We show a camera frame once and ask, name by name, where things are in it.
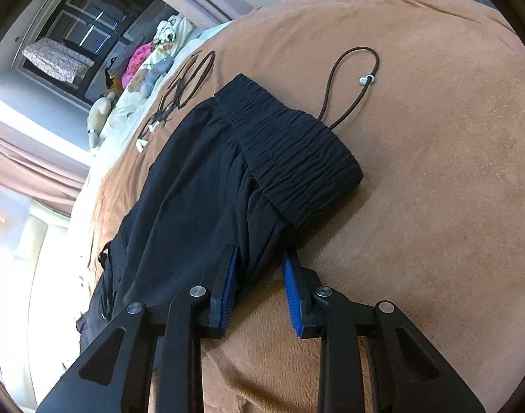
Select black pants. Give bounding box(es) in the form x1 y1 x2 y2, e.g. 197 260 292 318
76 75 362 348

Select cream bed sheet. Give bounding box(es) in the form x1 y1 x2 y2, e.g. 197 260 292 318
68 20 234 233

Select orange-brown blanket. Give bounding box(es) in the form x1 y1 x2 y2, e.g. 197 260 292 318
88 0 525 413

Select beige plush toy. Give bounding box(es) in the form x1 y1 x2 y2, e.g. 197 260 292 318
87 92 116 149

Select grey and brown plush toy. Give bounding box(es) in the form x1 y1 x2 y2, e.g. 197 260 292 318
128 58 174 99

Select pink curtain left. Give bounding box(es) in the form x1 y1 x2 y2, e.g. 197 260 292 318
0 121 88 214

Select pink garment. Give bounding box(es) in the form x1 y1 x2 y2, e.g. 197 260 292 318
121 42 154 88

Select white patterned cloth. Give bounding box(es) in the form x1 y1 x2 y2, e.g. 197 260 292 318
152 14 194 57

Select floral hanging garment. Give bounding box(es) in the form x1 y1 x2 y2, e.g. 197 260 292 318
22 38 95 84

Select brown cord loop with bead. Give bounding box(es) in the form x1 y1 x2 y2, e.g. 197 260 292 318
317 45 381 131

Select black cable bundle on bed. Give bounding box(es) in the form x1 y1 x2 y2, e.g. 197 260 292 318
148 49 216 123

